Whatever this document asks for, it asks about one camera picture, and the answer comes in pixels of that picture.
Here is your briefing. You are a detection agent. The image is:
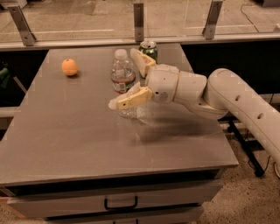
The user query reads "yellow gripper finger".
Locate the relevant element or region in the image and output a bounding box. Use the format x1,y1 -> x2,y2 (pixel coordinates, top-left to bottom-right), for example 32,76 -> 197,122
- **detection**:
130,48 -> 157,78
108,82 -> 153,110

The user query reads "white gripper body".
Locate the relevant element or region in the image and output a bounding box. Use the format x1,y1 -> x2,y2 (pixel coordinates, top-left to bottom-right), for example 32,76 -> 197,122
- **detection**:
145,64 -> 179,103

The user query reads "clear plastic water bottle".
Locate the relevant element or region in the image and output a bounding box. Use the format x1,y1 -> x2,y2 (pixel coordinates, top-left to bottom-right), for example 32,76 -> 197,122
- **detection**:
110,48 -> 147,120

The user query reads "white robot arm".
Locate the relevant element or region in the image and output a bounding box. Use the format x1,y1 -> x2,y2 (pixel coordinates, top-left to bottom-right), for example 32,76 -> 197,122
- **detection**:
108,49 -> 280,165

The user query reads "green soda can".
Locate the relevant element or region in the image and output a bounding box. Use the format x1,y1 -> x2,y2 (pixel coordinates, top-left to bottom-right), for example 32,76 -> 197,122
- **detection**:
139,40 -> 158,60

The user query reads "orange fruit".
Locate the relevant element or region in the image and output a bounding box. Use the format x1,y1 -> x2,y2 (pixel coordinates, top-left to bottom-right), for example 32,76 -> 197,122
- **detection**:
61,59 -> 78,76

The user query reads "grey cabinet with drawers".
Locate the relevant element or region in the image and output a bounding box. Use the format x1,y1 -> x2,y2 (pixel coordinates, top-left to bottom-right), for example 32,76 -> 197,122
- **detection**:
0,47 -> 238,224

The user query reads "black floor stand leg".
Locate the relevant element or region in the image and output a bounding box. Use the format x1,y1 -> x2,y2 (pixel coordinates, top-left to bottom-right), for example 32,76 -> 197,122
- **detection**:
227,121 -> 265,178

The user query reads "middle metal railing bracket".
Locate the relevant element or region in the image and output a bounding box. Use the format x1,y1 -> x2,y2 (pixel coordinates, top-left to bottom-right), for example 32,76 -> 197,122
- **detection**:
133,3 -> 144,42

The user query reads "metal railing bracket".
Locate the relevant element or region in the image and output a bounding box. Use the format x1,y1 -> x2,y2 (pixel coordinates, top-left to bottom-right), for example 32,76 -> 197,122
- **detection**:
8,5 -> 37,46
133,3 -> 144,42
202,0 -> 223,39

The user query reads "right metal railing bracket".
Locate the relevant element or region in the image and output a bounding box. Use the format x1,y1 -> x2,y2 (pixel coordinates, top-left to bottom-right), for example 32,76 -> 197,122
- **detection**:
202,0 -> 223,39

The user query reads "black drawer handle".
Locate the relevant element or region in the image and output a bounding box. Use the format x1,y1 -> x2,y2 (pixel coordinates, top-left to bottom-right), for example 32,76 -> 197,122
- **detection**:
103,196 -> 138,211

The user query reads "left metal railing bracket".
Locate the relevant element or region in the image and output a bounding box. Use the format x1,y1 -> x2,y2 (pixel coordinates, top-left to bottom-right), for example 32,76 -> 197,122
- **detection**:
8,5 -> 37,46

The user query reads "black floor cable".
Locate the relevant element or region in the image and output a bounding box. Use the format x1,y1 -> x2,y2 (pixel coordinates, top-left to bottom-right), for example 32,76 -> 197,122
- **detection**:
248,156 -> 280,173

